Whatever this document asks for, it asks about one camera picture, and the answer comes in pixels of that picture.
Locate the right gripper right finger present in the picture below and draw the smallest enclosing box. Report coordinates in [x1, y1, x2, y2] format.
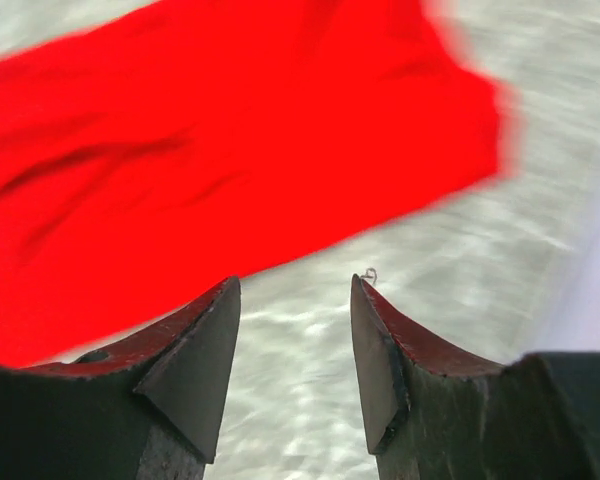
[350, 276, 600, 480]

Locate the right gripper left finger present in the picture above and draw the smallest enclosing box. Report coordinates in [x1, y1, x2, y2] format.
[0, 277, 241, 479]

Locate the red t shirt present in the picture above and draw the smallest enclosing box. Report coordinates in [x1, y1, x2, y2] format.
[0, 1, 515, 367]

